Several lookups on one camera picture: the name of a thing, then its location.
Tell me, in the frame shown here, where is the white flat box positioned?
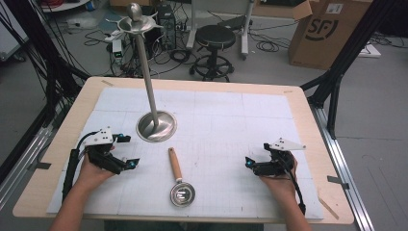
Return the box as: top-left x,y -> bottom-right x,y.
356,42 -> 383,59

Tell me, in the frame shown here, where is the large brown cardboard box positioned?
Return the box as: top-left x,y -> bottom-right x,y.
287,0 -> 375,71

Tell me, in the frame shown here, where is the black round stool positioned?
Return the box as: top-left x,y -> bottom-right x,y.
191,24 -> 238,83

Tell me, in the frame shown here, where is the person's left hand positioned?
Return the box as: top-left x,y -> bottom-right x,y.
77,145 -> 116,194

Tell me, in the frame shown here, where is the aluminium rail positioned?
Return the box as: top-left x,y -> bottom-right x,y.
0,105 -> 64,211
308,104 -> 375,231

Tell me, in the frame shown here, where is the wooden-handled metal ladle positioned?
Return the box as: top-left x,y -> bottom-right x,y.
167,146 -> 197,209

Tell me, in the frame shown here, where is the thin wooden stick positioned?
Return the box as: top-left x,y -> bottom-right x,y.
317,195 -> 341,221

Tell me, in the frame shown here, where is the coiled black cable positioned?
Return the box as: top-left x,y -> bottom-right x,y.
255,38 -> 281,54

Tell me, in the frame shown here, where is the white power strip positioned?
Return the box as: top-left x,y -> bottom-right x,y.
104,29 -> 125,43

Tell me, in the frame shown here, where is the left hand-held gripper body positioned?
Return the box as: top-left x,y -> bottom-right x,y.
84,126 -> 130,176

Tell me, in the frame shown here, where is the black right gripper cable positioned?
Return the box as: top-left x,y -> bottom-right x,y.
282,158 -> 308,216

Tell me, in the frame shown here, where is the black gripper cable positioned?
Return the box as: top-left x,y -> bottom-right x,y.
282,158 -> 308,216
62,130 -> 99,202

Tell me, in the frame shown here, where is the black computer tower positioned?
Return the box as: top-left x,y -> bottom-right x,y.
155,3 -> 178,51

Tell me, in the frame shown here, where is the white metal frame stand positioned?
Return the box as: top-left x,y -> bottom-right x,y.
185,0 -> 255,61

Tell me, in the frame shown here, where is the white device with green display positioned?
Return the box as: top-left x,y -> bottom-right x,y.
112,38 -> 125,65

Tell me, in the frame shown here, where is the black tape piece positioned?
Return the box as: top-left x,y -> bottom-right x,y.
28,161 -> 53,171
326,174 -> 350,191

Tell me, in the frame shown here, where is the silver metal hanging stand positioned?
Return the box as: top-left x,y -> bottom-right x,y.
116,2 -> 178,143

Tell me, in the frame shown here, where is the white grid mat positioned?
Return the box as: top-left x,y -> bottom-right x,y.
45,87 -> 324,221

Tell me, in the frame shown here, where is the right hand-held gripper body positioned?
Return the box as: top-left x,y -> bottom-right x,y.
252,138 -> 307,177

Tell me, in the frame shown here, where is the person's right hand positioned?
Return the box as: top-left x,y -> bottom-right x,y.
259,156 -> 299,202

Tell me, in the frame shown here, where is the black metal frame post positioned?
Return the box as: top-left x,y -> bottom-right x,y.
0,0 -> 92,129
299,0 -> 402,141

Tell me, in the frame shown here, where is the open brown cardboard box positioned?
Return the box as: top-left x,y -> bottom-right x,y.
251,0 -> 314,21

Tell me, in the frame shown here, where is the person's dark clothing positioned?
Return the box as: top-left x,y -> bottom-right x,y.
103,218 -> 265,231

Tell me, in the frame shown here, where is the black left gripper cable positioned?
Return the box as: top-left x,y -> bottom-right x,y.
62,130 -> 99,202

